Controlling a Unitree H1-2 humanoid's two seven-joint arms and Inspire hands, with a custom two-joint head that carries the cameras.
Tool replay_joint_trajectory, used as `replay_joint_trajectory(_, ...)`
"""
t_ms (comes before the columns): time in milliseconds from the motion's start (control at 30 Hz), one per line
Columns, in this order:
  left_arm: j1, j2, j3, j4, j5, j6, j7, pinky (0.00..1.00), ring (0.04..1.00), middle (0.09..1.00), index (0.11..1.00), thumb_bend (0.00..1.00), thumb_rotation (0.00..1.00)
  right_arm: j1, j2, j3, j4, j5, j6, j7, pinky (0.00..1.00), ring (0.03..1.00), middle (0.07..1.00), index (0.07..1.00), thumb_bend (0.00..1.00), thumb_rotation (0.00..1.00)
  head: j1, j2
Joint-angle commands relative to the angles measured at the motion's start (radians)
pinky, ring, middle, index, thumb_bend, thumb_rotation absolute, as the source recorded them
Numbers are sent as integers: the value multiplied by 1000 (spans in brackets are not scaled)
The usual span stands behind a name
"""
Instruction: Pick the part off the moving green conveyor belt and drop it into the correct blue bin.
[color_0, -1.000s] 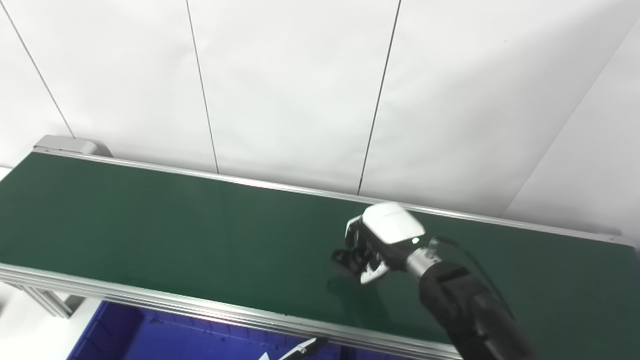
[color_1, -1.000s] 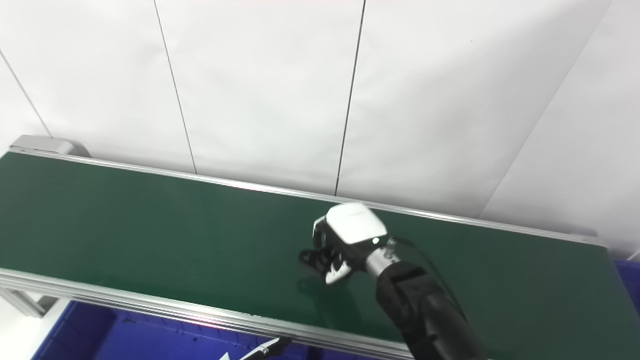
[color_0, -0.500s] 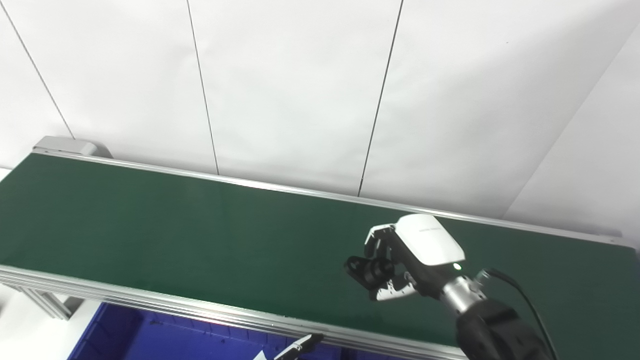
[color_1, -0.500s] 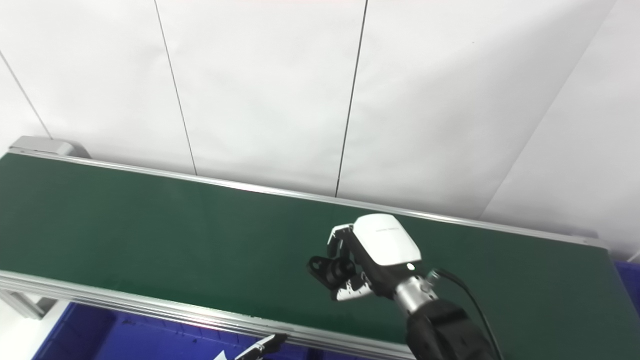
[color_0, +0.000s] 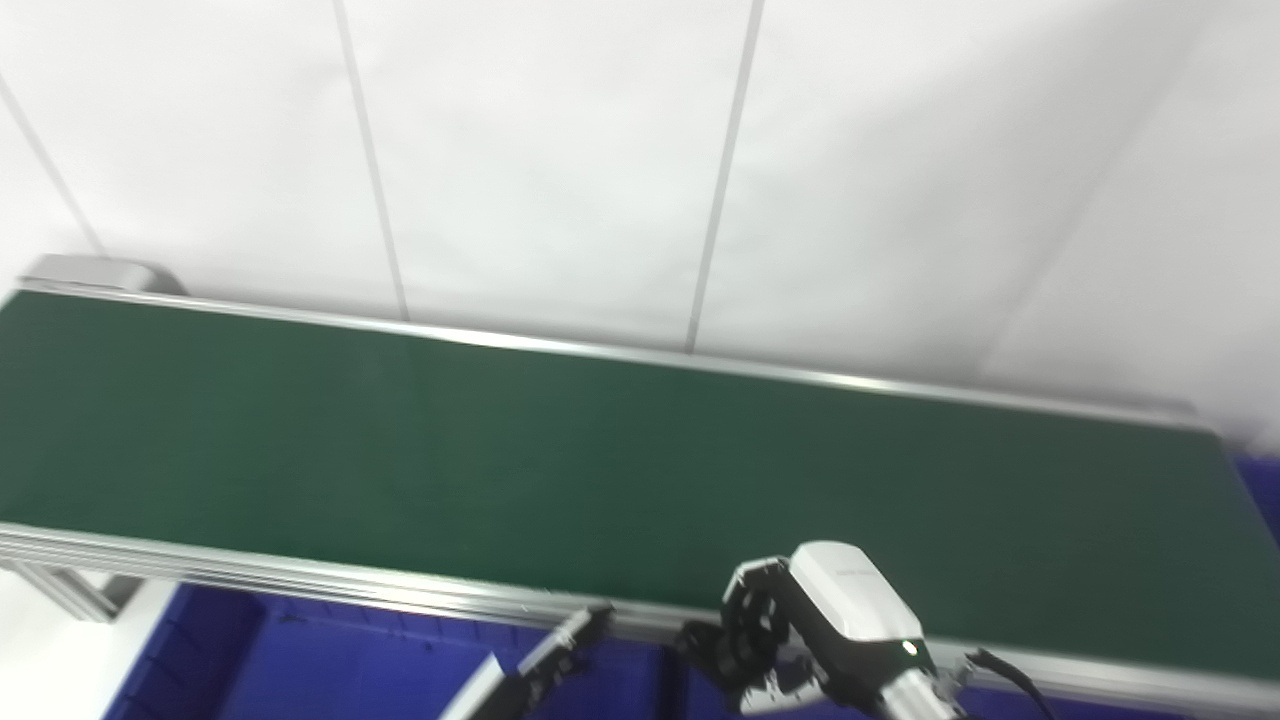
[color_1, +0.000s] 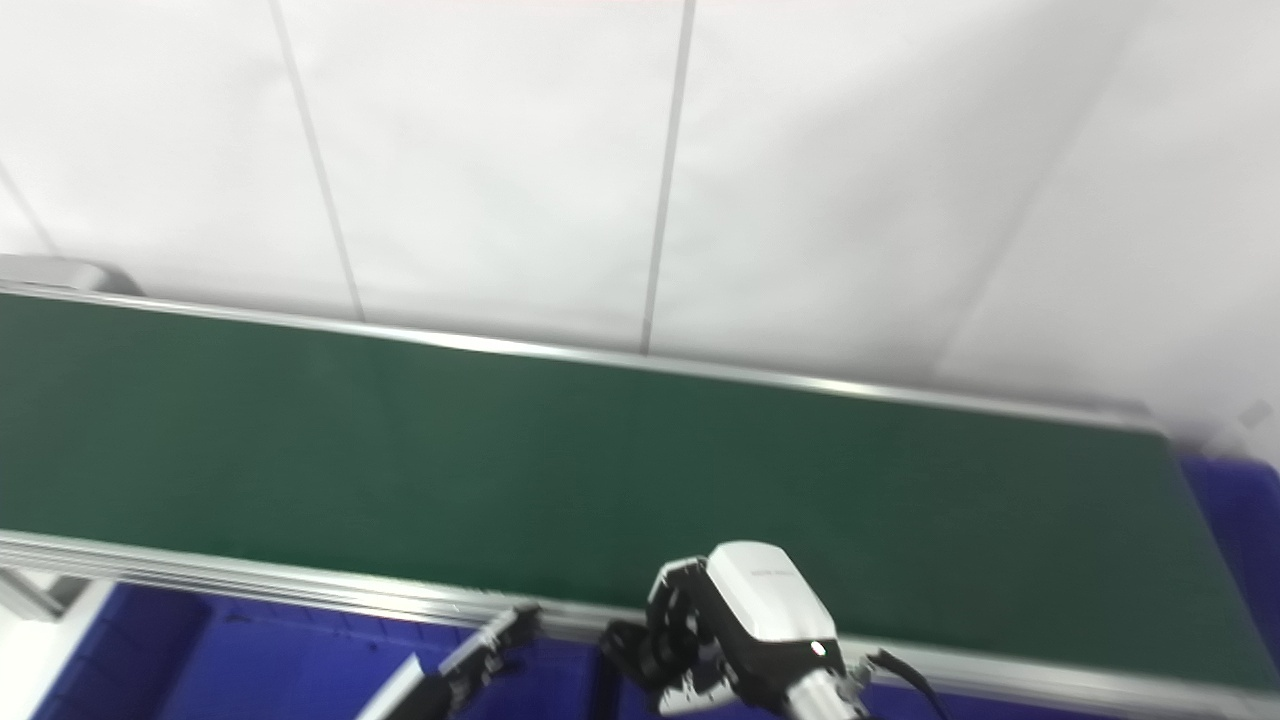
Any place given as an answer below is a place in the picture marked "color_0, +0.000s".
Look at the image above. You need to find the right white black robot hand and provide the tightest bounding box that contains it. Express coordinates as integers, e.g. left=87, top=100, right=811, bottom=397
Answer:
left=680, top=540, right=936, bottom=716

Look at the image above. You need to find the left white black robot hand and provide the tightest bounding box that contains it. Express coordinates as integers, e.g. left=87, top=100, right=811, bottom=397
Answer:
left=440, top=603, right=614, bottom=720

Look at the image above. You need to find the black flange part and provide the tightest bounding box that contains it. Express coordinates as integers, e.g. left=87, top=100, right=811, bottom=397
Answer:
left=682, top=620, right=763, bottom=693

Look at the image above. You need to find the large blue plastic bin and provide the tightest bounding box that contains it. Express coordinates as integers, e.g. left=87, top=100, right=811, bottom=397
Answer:
left=1235, top=455, right=1280, bottom=549
left=100, top=585, right=666, bottom=720

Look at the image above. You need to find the green conveyor belt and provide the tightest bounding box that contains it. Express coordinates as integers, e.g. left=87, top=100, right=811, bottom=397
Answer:
left=0, top=255, right=1280, bottom=716
left=0, top=292, right=1280, bottom=691

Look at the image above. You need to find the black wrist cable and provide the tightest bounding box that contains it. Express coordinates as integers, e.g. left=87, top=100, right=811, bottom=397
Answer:
left=958, top=648, right=1057, bottom=720

